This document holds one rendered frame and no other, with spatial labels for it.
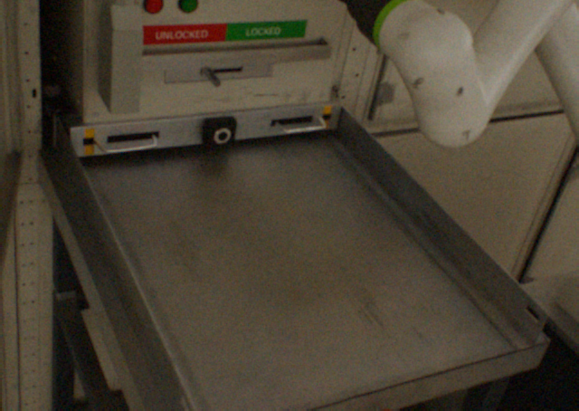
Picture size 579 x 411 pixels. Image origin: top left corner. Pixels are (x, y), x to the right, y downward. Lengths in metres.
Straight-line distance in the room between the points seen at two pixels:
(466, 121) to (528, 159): 0.97
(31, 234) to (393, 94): 0.79
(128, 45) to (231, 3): 0.24
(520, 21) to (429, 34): 0.24
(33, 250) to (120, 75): 0.49
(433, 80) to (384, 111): 0.64
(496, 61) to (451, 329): 0.41
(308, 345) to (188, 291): 0.20
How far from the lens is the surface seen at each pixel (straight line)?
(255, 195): 1.43
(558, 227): 2.44
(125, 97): 1.30
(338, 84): 1.68
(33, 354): 1.84
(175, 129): 1.48
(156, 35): 1.39
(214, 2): 1.40
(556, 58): 1.59
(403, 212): 1.47
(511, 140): 2.07
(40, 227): 1.60
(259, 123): 1.55
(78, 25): 1.39
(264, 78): 1.51
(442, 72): 1.11
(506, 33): 1.28
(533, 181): 2.22
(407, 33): 1.12
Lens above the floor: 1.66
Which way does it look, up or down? 34 degrees down
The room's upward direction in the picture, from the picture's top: 12 degrees clockwise
